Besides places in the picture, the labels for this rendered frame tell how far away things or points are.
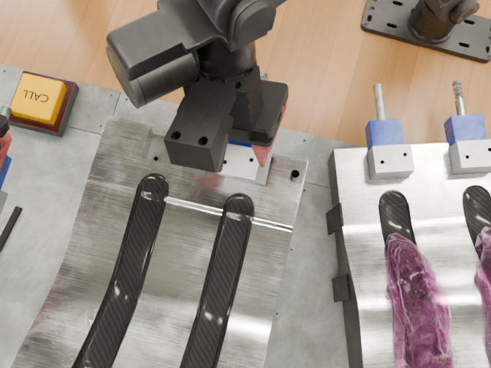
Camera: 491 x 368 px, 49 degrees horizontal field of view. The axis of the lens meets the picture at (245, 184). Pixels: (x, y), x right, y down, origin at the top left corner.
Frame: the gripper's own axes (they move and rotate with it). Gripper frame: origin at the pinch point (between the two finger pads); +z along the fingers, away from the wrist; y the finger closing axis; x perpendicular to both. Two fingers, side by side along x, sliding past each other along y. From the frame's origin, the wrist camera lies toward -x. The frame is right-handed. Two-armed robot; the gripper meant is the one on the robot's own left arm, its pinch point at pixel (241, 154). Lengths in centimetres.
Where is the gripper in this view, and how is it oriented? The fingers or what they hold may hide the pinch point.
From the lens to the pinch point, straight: 62.4
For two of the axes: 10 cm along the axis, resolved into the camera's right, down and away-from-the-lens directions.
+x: 3.0, -7.9, 5.3
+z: 1.0, 5.8, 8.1
